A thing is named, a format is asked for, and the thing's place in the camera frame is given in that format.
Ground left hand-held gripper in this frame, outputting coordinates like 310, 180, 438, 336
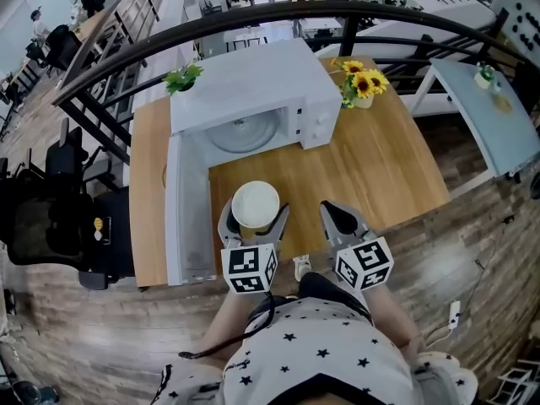
217, 199, 291, 296

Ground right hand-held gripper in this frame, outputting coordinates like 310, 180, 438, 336
318, 202, 395, 292

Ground white round plate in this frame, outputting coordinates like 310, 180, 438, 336
230, 180, 281, 231

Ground white microwave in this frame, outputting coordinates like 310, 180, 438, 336
164, 37, 343, 287

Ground person's right forearm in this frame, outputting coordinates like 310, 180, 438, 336
364, 284, 428, 354

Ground person's left forearm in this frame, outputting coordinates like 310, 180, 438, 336
197, 291, 251, 357

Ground person's white shoe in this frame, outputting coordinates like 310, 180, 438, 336
292, 254, 313, 282

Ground person's black shorts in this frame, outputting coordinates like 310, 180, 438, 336
248, 271, 375, 333

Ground wooden table with white legs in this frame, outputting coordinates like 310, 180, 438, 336
128, 55, 452, 289

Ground glass turntable plate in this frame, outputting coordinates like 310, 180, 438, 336
208, 113, 278, 154

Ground white star-print shirt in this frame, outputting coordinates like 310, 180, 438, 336
151, 296, 480, 405

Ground white power strip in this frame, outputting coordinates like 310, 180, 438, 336
447, 300, 462, 331

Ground sunflowers in cream pot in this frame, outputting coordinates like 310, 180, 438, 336
330, 57, 391, 111

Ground small green plant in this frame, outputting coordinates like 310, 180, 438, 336
161, 62, 205, 98

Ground grey table with white legs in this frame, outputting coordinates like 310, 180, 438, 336
408, 57, 540, 186

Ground black chair with grey armrests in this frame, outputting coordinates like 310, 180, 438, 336
43, 117, 116, 186

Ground green plant in white pot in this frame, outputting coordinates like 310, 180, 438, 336
472, 61, 499, 91

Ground black curved railing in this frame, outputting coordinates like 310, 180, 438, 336
52, 0, 540, 165

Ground black mesh office chair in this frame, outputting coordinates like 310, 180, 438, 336
0, 170, 137, 291

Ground wood-topped railing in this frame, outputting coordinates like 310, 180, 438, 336
62, 0, 179, 97

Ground black swivel chair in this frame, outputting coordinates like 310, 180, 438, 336
43, 24, 82, 73

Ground black cord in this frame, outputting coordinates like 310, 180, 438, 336
178, 292, 278, 360

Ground white cable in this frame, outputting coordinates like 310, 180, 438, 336
420, 325, 455, 350

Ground black cable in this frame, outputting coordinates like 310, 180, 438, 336
473, 214, 515, 304

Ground group of black wall items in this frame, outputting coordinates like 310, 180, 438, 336
511, 1, 540, 49

